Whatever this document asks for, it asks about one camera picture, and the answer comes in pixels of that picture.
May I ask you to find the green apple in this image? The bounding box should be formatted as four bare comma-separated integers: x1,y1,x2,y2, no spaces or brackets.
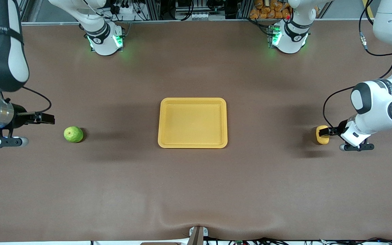
63,126,84,143

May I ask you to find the yellow plastic tray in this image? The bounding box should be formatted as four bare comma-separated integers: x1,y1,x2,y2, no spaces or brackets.
158,97,228,149

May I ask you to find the yellow potato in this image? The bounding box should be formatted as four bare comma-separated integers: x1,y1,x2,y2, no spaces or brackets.
316,125,330,145

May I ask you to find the box of orange objects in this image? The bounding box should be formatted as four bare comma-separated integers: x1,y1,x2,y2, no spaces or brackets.
249,0,292,20

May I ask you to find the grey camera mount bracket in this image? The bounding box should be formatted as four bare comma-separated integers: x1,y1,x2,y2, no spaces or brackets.
189,225,209,245

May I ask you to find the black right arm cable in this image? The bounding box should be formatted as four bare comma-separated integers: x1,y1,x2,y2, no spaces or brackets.
21,86,52,115

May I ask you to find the table cover mat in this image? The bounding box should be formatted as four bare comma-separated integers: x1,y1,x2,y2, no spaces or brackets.
0,18,392,243

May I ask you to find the white power strip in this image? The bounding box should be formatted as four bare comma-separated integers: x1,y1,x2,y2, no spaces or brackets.
112,0,136,15

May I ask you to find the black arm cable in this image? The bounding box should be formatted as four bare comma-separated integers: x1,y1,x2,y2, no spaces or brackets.
322,0,392,129
21,86,52,115

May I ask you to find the grey electronics box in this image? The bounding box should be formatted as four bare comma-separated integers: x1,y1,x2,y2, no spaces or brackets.
175,0,226,21

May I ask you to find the aluminium frame profile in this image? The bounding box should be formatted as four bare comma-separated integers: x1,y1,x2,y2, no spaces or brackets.
16,0,30,23

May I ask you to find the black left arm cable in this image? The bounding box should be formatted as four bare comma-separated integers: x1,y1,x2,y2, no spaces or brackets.
322,0,392,129

